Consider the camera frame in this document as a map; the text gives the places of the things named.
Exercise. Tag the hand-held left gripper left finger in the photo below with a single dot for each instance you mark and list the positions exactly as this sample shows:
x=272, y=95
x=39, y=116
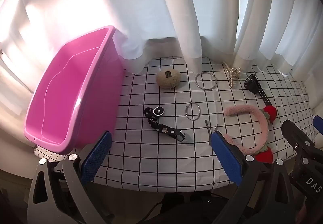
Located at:
x=98, y=156

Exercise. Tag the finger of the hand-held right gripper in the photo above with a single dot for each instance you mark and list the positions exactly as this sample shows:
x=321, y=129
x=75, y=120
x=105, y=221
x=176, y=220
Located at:
x=294, y=135
x=318, y=124

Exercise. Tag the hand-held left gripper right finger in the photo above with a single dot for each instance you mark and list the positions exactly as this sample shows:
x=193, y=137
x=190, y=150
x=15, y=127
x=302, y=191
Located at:
x=227, y=156

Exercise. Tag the thin metal hair pin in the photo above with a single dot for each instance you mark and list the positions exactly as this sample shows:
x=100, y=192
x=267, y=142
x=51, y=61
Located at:
x=209, y=133

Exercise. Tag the pink fuzzy headband red pompoms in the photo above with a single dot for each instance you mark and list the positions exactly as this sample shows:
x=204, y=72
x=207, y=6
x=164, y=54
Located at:
x=263, y=123

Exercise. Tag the small silver bangle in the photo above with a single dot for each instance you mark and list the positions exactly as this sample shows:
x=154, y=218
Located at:
x=186, y=113

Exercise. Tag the black wrist watch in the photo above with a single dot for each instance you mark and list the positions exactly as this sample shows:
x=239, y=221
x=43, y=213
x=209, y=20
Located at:
x=251, y=82

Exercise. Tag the pink plastic bin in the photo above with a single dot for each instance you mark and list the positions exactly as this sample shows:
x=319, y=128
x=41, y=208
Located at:
x=63, y=88

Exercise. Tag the large silver bangle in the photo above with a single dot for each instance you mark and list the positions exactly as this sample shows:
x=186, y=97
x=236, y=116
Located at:
x=195, y=82

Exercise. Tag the pearl hair claw clip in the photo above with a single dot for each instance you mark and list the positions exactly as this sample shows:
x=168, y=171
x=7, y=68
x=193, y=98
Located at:
x=233, y=72

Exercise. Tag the beige fuzzy oval hair clip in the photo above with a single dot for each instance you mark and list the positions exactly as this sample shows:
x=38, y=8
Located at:
x=169, y=80

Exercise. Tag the black white checked tablecloth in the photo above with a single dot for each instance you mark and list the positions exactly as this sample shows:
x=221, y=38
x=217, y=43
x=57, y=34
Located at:
x=156, y=163

